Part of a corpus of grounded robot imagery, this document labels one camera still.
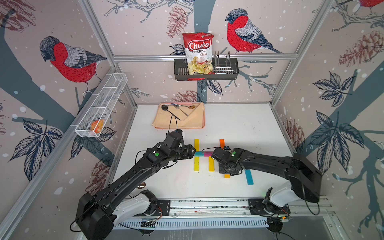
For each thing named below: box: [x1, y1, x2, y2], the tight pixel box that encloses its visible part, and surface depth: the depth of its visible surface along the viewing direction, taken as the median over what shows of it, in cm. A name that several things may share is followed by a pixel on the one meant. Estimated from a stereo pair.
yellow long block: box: [193, 156, 200, 172], surface depth 90 cm
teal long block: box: [244, 169, 254, 185], surface depth 85 cm
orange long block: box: [219, 139, 225, 149], surface depth 100 cm
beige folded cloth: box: [152, 102, 205, 129], surface depth 116 cm
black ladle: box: [161, 104, 181, 121], surface depth 120 cm
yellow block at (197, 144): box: [194, 139, 200, 152], surface depth 100 cm
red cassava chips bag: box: [182, 32, 216, 81], surface depth 85 cm
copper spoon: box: [136, 181, 146, 189], surface depth 84 cm
